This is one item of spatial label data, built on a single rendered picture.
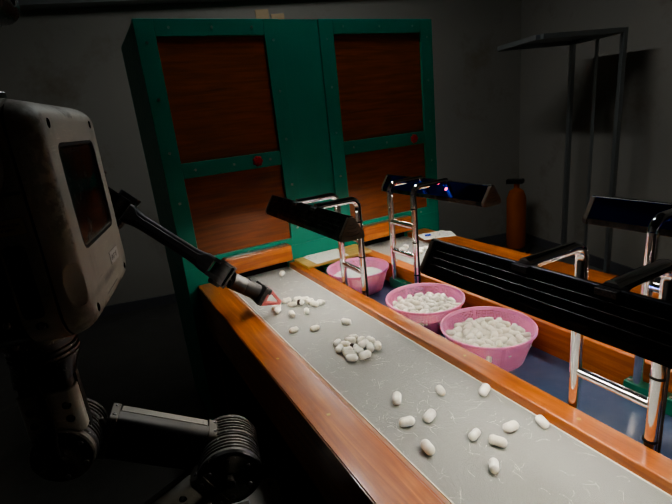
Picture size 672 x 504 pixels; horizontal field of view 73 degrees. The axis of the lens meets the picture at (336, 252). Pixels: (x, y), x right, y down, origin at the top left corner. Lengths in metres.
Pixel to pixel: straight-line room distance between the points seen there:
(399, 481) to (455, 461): 0.13
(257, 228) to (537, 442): 1.42
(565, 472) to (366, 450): 0.36
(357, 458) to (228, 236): 1.28
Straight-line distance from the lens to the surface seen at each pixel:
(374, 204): 2.29
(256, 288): 1.56
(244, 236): 2.01
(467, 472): 0.95
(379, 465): 0.93
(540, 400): 1.10
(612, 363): 1.36
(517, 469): 0.97
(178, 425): 1.02
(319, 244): 2.15
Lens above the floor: 1.39
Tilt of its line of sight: 17 degrees down
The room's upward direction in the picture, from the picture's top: 6 degrees counter-clockwise
